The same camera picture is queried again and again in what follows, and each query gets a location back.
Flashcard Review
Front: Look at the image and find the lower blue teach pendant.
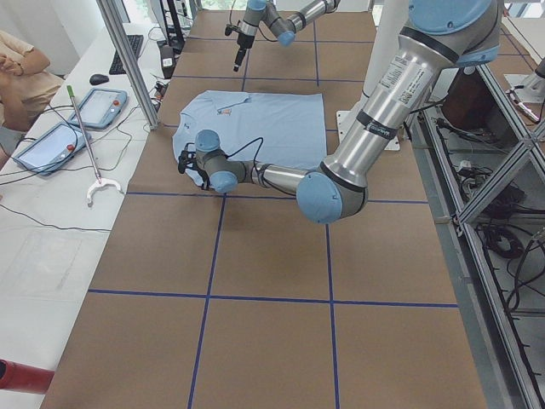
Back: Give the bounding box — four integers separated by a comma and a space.
12, 123, 85, 176

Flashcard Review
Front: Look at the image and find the upper blue teach pendant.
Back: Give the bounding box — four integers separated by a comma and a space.
78, 88, 128, 130

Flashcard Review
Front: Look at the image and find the red fire extinguisher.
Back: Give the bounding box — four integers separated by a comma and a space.
1, 360, 55, 395

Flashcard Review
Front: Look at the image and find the black keyboard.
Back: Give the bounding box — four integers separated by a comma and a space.
108, 33, 146, 76

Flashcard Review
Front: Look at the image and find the aluminium frame cabinet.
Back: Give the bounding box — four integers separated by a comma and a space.
408, 16, 545, 409

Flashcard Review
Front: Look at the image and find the light blue t-shirt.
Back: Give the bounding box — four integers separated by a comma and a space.
173, 90, 327, 170

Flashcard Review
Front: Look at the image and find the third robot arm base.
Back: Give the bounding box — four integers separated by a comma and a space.
504, 60, 544, 104

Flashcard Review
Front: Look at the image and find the blue teach pendant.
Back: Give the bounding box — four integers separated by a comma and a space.
78, 88, 128, 130
12, 123, 85, 176

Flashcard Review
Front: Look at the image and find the reacher grabber stick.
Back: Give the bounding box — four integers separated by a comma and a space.
66, 85, 124, 208

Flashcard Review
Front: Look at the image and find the black box with white label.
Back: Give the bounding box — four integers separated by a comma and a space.
159, 44, 175, 79

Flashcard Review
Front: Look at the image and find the seated person in beige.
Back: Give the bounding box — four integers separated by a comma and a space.
1, 32, 63, 165

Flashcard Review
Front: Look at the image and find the black computer mouse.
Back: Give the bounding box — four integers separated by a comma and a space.
89, 73, 110, 86

